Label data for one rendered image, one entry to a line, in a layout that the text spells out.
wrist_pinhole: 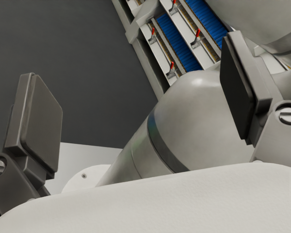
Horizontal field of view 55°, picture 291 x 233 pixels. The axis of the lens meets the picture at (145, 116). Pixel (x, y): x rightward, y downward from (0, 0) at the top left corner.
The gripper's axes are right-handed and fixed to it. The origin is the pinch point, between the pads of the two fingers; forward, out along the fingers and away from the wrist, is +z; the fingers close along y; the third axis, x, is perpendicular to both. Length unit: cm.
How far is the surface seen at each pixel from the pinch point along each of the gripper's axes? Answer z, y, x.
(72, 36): 107, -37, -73
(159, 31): 114, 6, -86
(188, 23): 102, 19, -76
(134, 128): 57, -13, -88
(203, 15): 101, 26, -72
